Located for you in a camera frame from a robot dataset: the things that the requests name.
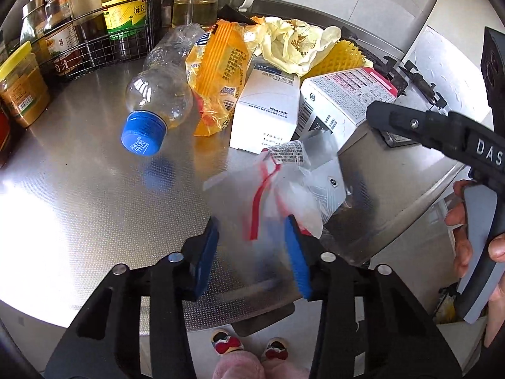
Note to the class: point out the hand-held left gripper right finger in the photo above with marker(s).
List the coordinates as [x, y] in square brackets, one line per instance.
[298, 260]

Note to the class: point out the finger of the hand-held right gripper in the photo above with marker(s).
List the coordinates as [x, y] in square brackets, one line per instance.
[402, 120]

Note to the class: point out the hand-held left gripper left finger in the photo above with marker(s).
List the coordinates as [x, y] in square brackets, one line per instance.
[205, 252]

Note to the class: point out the clear zip bag red stripe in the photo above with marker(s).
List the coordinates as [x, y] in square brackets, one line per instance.
[276, 189]

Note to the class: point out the person's right forearm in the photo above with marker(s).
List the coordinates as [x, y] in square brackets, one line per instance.
[497, 319]

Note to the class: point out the person's right hand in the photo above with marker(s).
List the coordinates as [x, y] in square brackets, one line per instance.
[459, 244]

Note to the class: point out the black stove grate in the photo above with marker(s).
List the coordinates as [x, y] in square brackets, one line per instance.
[410, 75]

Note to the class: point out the white carton pink edge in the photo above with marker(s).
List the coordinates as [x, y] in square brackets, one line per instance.
[335, 98]

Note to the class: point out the yellow foam fruit net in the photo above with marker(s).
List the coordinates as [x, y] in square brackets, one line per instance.
[343, 57]

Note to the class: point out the patterned slipper red bow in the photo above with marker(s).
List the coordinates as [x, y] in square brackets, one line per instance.
[225, 341]
[275, 349]

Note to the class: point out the white medicine box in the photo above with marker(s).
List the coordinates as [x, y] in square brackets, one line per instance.
[264, 106]

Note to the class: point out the yellow plastic bag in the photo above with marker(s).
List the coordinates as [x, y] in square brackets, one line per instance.
[284, 43]

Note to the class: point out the clear plastic bottle blue cap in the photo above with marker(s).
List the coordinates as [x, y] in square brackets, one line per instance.
[158, 87]

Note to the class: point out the orange snack wrapper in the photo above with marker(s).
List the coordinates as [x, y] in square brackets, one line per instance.
[221, 59]

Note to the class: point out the plastic jar yellow lid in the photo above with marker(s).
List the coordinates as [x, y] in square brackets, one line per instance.
[23, 87]

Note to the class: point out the sauce bottle yellow green label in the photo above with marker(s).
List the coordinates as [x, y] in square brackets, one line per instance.
[124, 12]

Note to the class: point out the dark sauce bottle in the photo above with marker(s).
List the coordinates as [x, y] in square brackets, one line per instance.
[86, 19]

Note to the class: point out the sauce jar red white label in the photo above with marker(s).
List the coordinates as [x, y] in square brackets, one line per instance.
[61, 31]

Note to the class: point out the small glass jar metal lid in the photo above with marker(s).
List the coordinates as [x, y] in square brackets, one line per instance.
[33, 19]

